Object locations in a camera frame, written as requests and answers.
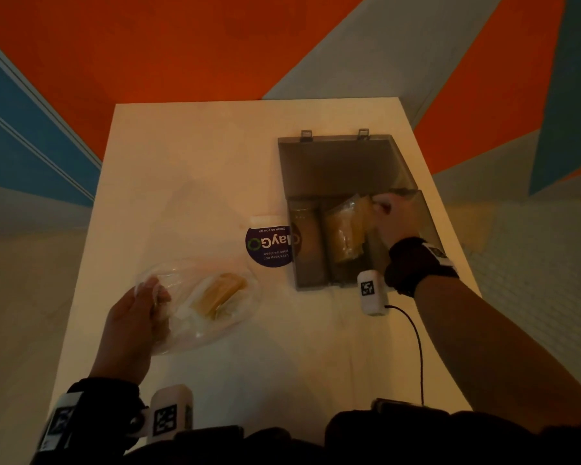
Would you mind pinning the black left wristband with markers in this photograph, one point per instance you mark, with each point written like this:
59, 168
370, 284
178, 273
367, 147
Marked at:
97, 411

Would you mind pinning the black wristband with markers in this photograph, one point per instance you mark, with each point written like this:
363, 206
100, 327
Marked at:
97, 411
414, 263

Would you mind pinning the clear plastic zip bag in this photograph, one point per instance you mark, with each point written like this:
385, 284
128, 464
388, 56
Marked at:
198, 329

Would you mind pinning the person's left hand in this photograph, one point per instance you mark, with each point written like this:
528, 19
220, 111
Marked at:
126, 334

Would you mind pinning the black right wristband with markers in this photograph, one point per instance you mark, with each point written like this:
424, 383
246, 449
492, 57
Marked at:
414, 263

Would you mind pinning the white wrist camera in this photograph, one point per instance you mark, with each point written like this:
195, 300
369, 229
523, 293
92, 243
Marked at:
167, 414
373, 292

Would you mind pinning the yellow item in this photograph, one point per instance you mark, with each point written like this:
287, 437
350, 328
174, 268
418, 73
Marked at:
346, 232
220, 292

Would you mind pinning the person's dark clothing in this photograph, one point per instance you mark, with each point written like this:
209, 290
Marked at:
416, 440

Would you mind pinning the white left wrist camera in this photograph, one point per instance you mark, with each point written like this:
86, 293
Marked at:
167, 414

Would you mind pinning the round purple sticker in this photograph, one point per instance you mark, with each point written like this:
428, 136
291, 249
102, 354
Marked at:
268, 246

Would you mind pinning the grey plastic storage box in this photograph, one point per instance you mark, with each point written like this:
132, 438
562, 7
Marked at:
339, 164

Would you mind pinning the black waist device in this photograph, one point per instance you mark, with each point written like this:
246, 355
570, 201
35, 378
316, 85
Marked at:
406, 406

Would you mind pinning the person's right hand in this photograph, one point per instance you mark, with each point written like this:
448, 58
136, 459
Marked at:
397, 222

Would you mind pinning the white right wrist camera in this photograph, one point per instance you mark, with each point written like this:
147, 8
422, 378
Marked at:
373, 292

